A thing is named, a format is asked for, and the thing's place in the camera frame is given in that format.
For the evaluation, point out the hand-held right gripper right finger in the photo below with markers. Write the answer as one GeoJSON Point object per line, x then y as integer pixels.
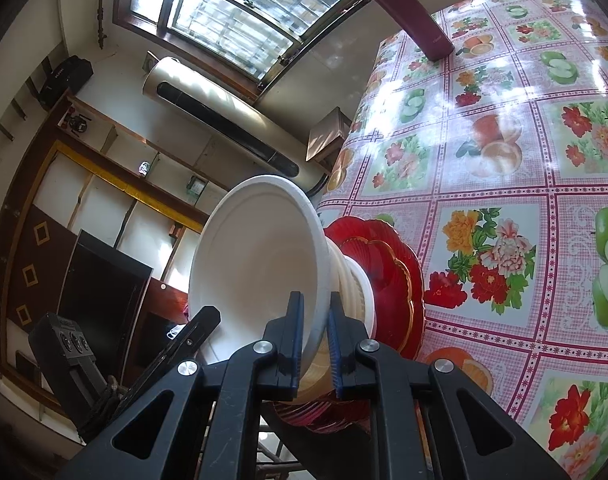
{"type": "Point", "coordinates": [336, 355]}

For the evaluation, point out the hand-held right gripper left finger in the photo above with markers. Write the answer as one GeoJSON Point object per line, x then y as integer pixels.
{"type": "Point", "coordinates": [295, 345]}

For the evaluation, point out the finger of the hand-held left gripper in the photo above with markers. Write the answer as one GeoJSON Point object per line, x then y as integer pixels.
{"type": "Point", "coordinates": [184, 345]}

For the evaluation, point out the cream ribbed plastic bowl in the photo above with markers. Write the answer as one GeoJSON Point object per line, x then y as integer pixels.
{"type": "Point", "coordinates": [366, 300]}
{"type": "Point", "coordinates": [348, 285]}

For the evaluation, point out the red gold-rimmed plate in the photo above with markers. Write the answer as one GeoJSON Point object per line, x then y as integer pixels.
{"type": "Point", "coordinates": [389, 270]}

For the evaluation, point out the black television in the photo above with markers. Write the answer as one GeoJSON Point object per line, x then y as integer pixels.
{"type": "Point", "coordinates": [104, 295]}

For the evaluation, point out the small wooden stool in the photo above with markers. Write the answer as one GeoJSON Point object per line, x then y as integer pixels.
{"type": "Point", "coordinates": [326, 135]}

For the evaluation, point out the white standing air conditioner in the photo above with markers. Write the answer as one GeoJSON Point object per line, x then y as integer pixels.
{"type": "Point", "coordinates": [219, 110]}

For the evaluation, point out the fruit and flower print tablecloth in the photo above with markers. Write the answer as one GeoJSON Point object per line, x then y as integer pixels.
{"type": "Point", "coordinates": [549, 180]}

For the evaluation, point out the black speaker box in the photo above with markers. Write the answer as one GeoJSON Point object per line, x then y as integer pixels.
{"type": "Point", "coordinates": [66, 80]}

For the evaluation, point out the barred window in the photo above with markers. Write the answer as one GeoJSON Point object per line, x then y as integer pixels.
{"type": "Point", "coordinates": [244, 15]}

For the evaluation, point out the maroon thermos bottle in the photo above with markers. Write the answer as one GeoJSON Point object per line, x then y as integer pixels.
{"type": "Point", "coordinates": [414, 15]}

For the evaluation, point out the wooden wall cabinet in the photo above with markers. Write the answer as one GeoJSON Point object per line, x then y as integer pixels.
{"type": "Point", "coordinates": [44, 210]}

